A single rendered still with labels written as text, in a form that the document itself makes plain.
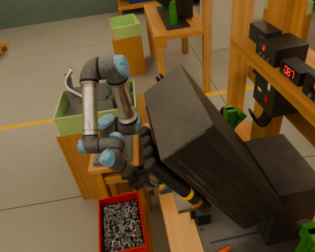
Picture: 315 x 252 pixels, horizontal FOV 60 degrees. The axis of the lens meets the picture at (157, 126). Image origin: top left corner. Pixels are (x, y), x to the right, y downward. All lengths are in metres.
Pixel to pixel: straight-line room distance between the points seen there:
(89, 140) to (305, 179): 0.93
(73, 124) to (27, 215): 1.12
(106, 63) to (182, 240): 0.90
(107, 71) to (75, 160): 1.17
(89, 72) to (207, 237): 0.95
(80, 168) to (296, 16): 1.91
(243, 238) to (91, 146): 0.80
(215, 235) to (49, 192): 2.00
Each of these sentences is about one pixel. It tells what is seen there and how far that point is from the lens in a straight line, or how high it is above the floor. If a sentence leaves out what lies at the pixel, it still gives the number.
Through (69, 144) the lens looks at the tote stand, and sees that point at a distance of 2.26.
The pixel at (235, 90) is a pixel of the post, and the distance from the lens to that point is 1.86.
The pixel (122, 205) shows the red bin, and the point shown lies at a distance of 1.50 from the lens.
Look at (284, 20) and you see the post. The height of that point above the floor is 1.67.
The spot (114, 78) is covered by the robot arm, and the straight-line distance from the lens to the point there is 1.39.
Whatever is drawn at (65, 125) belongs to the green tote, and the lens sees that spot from 2.14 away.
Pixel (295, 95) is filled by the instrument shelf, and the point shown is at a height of 1.54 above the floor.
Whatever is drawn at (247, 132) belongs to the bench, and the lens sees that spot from 1.86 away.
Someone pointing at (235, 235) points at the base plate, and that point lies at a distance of 1.35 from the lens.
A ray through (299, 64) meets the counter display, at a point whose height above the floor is 1.59.
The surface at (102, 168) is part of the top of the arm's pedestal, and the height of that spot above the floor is 0.85.
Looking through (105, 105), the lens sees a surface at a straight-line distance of 2.22.
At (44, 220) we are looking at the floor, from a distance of 2.78.
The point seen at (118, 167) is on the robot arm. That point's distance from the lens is 1.26.
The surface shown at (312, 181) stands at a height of 1.24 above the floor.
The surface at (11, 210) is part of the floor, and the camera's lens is 3.03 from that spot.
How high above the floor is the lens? 2.06
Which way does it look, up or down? 38 degrees down
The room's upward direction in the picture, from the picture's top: 8 degrees counter-clockwise
